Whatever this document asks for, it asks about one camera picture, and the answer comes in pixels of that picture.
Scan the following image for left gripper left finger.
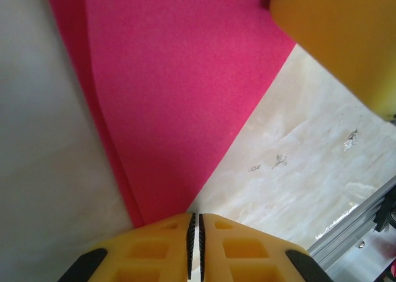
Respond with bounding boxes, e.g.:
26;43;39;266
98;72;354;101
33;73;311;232
57;213;195;282

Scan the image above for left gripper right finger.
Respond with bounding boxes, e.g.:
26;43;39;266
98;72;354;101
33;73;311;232
199;213;329;282

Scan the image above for wide aluminium base rail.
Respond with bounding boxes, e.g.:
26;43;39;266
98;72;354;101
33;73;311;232
308;173;396;282

